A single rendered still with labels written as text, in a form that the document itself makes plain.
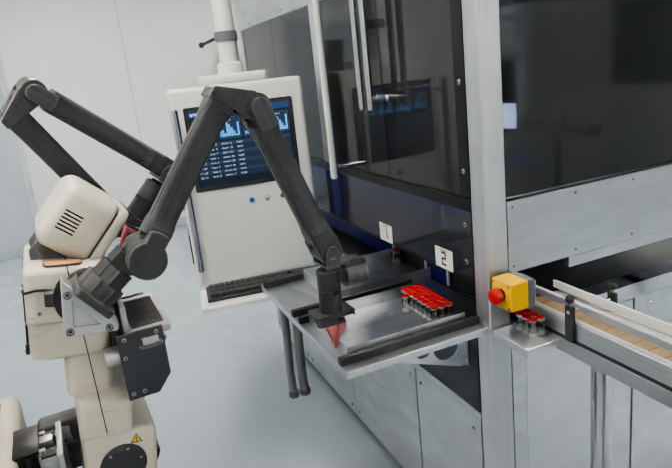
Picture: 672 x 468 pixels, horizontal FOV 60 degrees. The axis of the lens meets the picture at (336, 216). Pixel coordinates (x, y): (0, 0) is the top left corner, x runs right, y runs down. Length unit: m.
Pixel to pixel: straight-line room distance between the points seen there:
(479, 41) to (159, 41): 5.58
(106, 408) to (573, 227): 1.23
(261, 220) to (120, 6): 4.75
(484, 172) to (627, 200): 0.50
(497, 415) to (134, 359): 0.94
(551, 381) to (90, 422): 1.19
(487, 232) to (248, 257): 1.11
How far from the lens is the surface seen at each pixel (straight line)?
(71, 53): 6.70
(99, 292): 1.23
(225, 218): 2.26
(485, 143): 1.43
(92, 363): 1.48
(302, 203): 1.32
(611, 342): 1.43
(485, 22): 1.43
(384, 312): 1.68
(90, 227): 1.35
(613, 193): 1.75
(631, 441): 2.14
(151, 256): 1.22
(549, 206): 1.59
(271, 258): 2.32
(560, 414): 1.87
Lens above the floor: 1.57
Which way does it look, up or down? 14 degrees down
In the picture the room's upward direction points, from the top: 6 degrees counter-clockwise
